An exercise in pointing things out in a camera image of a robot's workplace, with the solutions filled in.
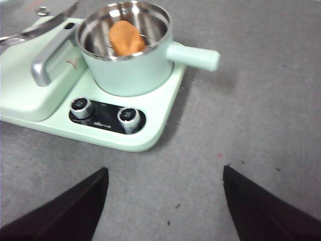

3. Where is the silver cover handle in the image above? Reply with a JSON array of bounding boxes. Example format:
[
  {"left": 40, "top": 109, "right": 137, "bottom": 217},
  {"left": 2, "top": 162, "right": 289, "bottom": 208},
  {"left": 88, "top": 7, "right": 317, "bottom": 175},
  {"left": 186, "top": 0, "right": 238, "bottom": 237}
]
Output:
[{"left": 31, "top": 22, "right": 77, "bottom": 87}]

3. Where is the glass lid with green knob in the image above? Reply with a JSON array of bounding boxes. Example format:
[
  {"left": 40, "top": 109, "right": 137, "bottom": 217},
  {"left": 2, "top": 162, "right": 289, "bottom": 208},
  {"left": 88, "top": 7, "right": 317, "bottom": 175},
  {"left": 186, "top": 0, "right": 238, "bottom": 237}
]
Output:
[{"left": 0, "top": 0, "right": 80, "bottom": 47}]

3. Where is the silver control knob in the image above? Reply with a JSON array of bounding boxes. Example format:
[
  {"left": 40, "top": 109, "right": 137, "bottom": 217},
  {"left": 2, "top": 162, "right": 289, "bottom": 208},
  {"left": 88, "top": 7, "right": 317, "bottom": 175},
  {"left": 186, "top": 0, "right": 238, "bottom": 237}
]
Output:
[
  {"left": 70, "top": 97, "right": 96, "bottom": 119},
  {"left": 116, "top": 107, "right": 142, "bottom": 134}
]

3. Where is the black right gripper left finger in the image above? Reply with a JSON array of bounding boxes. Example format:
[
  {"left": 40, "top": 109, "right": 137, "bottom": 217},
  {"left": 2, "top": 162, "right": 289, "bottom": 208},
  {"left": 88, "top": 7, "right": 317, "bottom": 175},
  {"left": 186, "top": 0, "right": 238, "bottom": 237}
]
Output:
[{"left": 0, "top": 166, "right": 110, "bottom": 241}]

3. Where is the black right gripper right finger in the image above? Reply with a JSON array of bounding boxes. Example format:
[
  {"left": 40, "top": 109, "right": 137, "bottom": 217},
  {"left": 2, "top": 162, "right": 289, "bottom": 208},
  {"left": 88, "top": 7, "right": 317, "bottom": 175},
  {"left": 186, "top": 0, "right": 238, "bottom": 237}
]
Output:
[{"left": 222, "top": 164, "right": 321, "bottom": 241}]

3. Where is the mint green breakfast maker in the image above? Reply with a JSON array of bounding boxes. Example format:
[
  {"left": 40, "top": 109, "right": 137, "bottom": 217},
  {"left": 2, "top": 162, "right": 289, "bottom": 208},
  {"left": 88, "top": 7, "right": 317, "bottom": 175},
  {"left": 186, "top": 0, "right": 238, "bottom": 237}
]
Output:
[{"left": 0, "top": 17, "right": 188, "bottom": 153}]

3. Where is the mint green steamer pot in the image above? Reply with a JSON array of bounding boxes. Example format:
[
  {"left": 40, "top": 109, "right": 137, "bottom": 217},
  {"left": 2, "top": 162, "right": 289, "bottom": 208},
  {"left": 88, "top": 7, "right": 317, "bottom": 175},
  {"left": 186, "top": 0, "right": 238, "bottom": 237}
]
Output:
[{"left": 74, "top": 1, "right": 222, "bottom": 97}]

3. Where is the brown potato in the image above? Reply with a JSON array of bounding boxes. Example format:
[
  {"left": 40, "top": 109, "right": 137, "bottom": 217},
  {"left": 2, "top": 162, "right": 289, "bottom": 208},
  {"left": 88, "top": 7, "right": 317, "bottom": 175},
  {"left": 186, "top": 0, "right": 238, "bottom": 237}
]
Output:
[{"left": 108, "top": 20, "right": 147, "bottom": 57}]

